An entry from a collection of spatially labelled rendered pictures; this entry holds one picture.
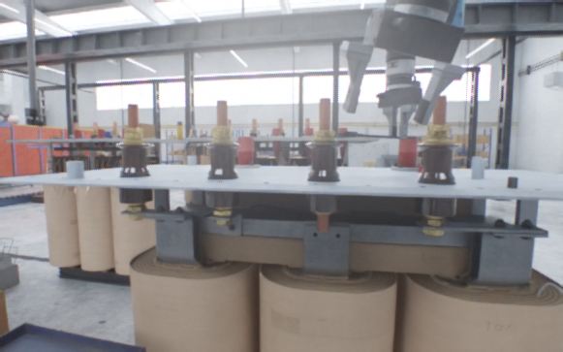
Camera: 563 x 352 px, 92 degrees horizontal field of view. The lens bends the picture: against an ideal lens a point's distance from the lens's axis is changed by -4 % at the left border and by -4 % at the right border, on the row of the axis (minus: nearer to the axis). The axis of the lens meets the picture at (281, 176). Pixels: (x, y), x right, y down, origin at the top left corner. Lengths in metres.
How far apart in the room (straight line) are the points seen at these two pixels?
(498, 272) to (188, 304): 0.83
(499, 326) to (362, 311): 0.33
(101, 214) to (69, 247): 0.57
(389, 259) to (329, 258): 0.20
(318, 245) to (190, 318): 0.43
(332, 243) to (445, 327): 0.35
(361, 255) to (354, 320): 0.19
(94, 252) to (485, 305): 3.24
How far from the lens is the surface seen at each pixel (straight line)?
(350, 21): 9.32
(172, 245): 0.92
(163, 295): 0.95
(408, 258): 0.93
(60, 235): 3.72
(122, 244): 3.20
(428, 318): 0.92
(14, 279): 4.20
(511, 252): 0.90
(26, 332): 1.25
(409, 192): 0.61
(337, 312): 0.82
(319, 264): 0.81
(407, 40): 0.48
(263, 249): 0.92
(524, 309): 0.93
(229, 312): 0.94
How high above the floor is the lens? 1.44
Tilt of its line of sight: 5 degrees down
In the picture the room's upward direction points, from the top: straight up
